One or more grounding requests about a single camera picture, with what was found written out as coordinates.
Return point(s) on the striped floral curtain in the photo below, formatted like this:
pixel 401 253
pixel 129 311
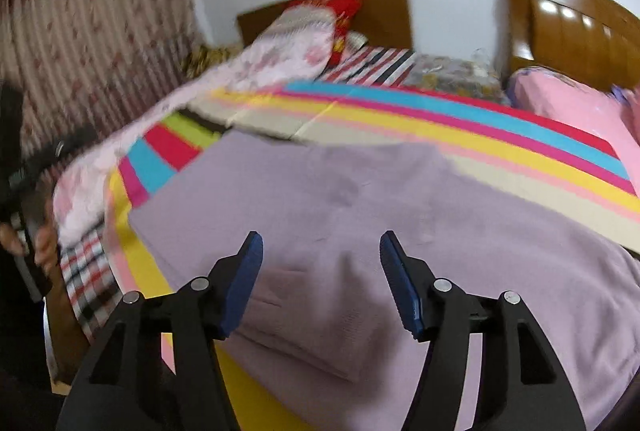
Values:
pixel 92 62

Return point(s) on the plaid checked bed sheet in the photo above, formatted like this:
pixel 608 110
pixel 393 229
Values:
pixel 89 281

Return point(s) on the pink bed sheet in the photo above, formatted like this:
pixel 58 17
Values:
pixel 555 96

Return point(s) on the colourful striped bed sheet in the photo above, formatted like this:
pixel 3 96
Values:
pixel 541 160

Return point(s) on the pink floral quilt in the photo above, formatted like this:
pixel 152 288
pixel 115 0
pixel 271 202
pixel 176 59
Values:
pixel 296 45

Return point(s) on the left hand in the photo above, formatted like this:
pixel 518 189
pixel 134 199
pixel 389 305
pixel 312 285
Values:
pixel 44 244

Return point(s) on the dark wooden headboard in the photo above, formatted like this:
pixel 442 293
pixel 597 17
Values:
pixel 386 23

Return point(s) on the brown tiger pattern blanket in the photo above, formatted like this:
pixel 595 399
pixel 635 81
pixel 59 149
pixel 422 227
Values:
pixel 205 57

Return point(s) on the bedside table with cloth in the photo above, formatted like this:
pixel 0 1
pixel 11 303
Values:
pixel 475 79

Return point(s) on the purple pants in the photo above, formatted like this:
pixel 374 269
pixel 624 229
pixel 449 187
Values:
pixel 354 238

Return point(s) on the pink crumpled blanket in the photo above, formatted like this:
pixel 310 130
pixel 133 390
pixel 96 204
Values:
pixel 631 114

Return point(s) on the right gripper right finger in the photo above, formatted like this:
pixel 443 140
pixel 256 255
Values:
pixel 523 385

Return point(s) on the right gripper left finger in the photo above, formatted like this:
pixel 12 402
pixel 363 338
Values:
pixel 154 365

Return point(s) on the glossy brown wooden headboard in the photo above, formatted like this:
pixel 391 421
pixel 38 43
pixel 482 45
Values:
pixel 595 42

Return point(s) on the red patterned pillow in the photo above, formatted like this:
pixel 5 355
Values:
pixel 344 12

